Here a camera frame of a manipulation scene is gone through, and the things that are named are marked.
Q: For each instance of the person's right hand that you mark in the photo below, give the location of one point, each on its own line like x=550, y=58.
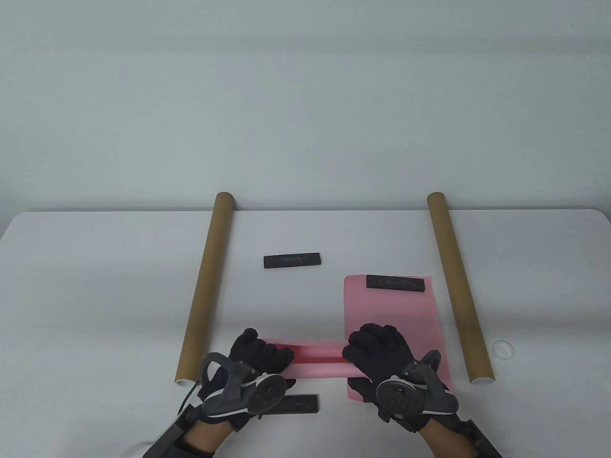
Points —
x=382, y=348

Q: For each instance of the person's left hand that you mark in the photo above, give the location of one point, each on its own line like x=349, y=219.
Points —
x=262, y=355

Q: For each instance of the pink paper sheet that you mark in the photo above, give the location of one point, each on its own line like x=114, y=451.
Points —
x=391, y=310
x=315, y=367

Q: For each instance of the black paperweight bar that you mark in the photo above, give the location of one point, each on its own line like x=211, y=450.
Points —
x=395, y=284
x=303, y=404
x=292, y=260

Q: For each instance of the brown cardboard mailing tube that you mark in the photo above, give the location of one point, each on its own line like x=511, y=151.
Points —
x=458, y=286
x=210, y=267

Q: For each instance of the white plastic tube cap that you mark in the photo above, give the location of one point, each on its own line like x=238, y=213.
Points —
x=502, y=349

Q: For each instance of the person's right forearm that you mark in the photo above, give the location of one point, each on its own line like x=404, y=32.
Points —
x=448, y=441

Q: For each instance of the person's left forearm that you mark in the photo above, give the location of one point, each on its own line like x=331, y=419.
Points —
x=210, y=439

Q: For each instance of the grey hand-mounted controller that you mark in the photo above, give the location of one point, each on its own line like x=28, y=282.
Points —
x=398, y=398
x=262, y=393

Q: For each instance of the grey wrist-mounted box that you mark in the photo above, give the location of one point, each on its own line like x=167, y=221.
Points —
x=169, y=436
x=482, y=439

